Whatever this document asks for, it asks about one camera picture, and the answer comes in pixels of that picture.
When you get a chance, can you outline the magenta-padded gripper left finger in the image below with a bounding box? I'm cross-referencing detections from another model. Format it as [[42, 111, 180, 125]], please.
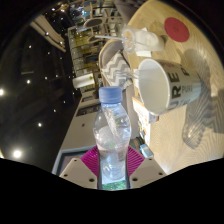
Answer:
[[59, 145, 102, 190]]

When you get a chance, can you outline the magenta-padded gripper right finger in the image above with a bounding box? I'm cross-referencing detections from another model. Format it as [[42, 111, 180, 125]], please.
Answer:
[[125, 145, 167, 190]]

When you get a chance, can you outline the clear blue-capped water bottle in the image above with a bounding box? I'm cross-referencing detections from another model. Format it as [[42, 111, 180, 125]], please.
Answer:
[[92, 85, 132, 191]]

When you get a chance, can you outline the small teal box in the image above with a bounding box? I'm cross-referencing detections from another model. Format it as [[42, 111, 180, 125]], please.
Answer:
[[139, 143, 155, 159]]

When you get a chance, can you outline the group of ceiling lights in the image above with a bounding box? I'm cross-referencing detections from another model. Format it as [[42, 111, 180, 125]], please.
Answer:
[[0, 33, 68, 159]]

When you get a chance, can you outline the white mug with dark lettering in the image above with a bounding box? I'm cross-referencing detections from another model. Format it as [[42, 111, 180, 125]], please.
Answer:
[[137, 58, 203, 116]]

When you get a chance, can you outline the grey white chevron cushion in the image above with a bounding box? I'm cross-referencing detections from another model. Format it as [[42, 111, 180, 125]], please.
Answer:
[[100, 51, 132, 89]]

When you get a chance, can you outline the clear plastic cup with straw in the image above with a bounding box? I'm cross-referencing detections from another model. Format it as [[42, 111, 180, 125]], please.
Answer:
[[94, 24, 166, 55]]

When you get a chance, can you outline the flat round red coaster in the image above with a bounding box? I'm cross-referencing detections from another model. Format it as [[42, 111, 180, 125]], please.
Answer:
[[163, 17, 191, 43]]

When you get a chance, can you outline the group of dining chairs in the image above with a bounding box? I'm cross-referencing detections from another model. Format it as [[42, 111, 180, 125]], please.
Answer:
[[68, 0, 128, 44]]

